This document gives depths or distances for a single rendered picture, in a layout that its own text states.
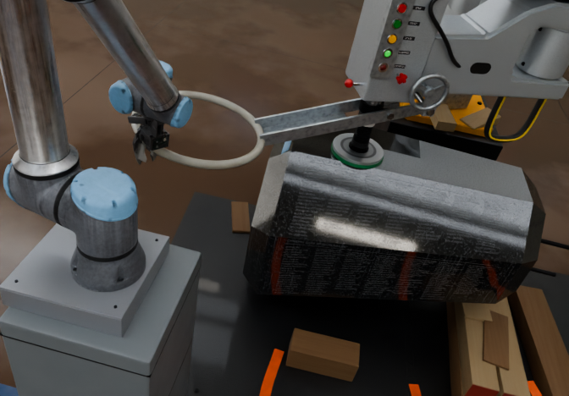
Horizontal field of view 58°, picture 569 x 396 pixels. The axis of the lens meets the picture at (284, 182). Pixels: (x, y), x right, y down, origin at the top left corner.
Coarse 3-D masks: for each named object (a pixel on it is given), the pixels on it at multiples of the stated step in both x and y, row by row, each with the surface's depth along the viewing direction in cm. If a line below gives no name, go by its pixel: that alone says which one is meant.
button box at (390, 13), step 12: (396, 0) 159; (408, 0) 160; (384, 12) 163; (396, 12) 161; (408, 12) 162; (384, 24) 163; (384, 36) 166; (384, 48) 169; (396, 48) 170; (372, 60) 172; (384, 60) 172; (372, 72) 173; (384, 72) 174
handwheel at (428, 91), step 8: (424, 80) 176; (416, 88) 177; (424, 88) 178; (432, 88) 178; (440, 88) 180; (448, 88) 180; (424, 96) 180; (432, 96) 180; (416, 104) 182; (424, 104) 183; (432, 104) 184
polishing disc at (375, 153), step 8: (336, 136) 213; (344, 136) 214; (352, 136) 216; (336, 144) 209; (344, 144) 210; (368, 144) 213; (376, 144) 214; (336, 152) 205; (344, 152) 205; (352, 152) 206; (368, 152) 208; (376, 152) 209; (352, 160) 202; (360, 160) 202; (368, 160) 204; (376, 160) 204
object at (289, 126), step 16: (416, 96) 202; (288, 112) 199; (304, 112) 199; (320, 112) 201; (336, 112) 202; (384, 112) 194; (400, 112) 195; (416, 112) 197; (432, 112) 194; (272, 128) 199; (288, 128) 198; (304, 128) 190; (320, 128) 192; (336, 128) 194; (352, 128) 195; (272, 144) 192
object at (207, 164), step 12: (192, 96) 203; (204, 96) 204; (216, 96) 205; (240, 108) 203; (252, 120) 199; (264, 144) 189; (168, 156) 168; (180, 156) 168; (252, 156) 180; (204, 168) 170; (216, 168) 171
